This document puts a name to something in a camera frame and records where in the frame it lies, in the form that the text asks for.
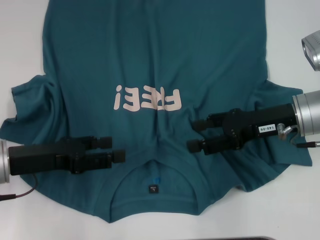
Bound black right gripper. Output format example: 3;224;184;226
187;103;298;156

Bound teal T-shirt with pink print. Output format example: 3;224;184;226
0;0;314;217

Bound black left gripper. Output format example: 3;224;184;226
8;136;127;176

